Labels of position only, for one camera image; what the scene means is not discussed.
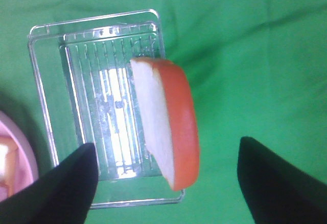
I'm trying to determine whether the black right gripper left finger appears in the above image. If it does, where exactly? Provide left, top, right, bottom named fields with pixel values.
left=1, top=143, right=98, bottom=223

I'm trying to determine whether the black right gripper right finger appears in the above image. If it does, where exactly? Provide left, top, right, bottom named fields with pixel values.
left=237, top=137, right=326, bottom=223

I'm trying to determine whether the toast bread slice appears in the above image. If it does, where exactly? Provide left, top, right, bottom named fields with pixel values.
left=1, top=136, right=18, bottom=197
left=130, top=57, right=200, bottom=191

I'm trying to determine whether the pink round plate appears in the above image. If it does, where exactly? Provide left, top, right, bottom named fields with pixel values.
left=1, top=112, right=39, bottom=201

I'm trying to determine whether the clear plastic right container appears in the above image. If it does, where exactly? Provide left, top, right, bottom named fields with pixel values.
left=28, top=9, right=185, bottom=209

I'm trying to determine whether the green tablecloth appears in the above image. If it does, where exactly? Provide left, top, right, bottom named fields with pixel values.
left=1, top=0, right=326, bottom=223

